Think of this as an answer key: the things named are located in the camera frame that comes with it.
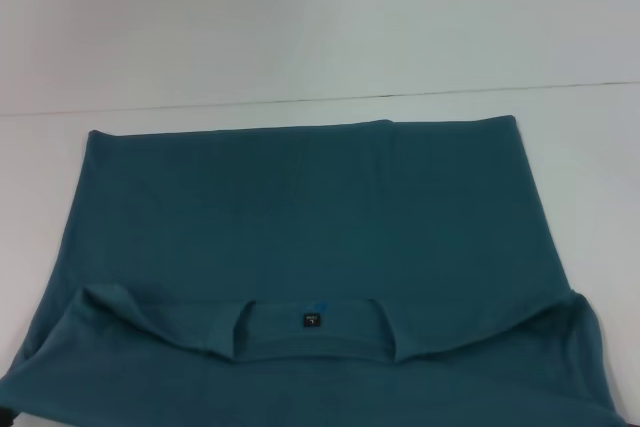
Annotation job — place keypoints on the teal FREE print T-shirt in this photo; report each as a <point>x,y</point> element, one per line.
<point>320,222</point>

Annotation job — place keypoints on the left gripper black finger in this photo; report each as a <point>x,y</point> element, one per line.
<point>6,421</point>

